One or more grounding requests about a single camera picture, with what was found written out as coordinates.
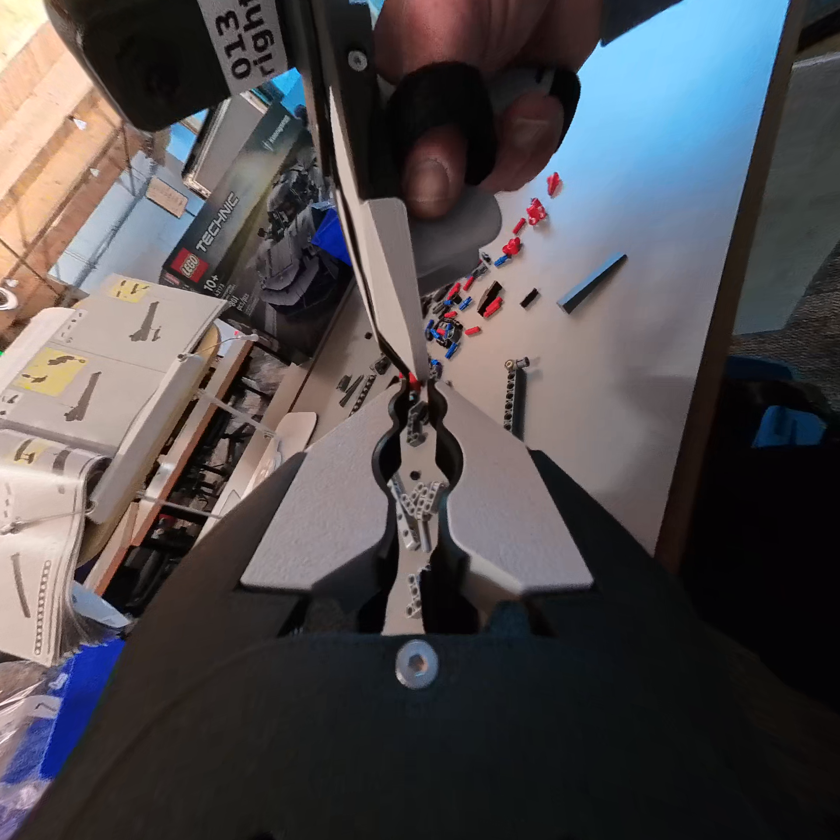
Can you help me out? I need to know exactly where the grey flat box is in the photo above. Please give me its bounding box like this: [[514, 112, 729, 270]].
[[180, 88, 309, 198]]

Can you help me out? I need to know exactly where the dark grey flat lego tile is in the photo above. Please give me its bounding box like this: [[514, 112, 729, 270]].
[[556, 252, 628, 315]]

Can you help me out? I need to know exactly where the clear plastic bag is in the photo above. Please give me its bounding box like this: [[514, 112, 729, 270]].
[[0, 659, 73, 828]]

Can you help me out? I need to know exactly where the pile of loose lego pieces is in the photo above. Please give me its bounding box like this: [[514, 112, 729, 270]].
[[336, 171, 567, 421]]

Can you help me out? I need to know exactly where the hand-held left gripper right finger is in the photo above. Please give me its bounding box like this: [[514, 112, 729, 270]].
[[419, 382, 596, 632]]

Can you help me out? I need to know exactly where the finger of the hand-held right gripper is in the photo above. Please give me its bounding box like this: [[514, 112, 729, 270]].
[[327, 85, 413, 382], [364, 197, 431, 387]]

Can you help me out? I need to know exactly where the person's right hand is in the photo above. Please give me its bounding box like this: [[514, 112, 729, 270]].
[[373, 0, 605, 221]]

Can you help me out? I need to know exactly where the person's right forearm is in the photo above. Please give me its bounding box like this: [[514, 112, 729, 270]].
[[598, 0, 665, 47]]

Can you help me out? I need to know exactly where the lego set box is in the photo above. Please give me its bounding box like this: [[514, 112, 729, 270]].
[[159, 98, 358, 365]]

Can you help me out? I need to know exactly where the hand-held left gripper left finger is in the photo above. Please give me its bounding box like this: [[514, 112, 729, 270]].
[[239, 386, 406, 632]]

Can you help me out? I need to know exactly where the white book stand base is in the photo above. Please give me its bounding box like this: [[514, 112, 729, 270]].
[[85, 328, 320, 526]]

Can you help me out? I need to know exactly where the instruction booklet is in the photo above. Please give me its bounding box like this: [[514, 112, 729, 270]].
[[0, 272, 227, 664]]

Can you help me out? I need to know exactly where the bunch of small light grey beams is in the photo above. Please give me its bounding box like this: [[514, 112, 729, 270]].
[[390, 476, 448, 552]]

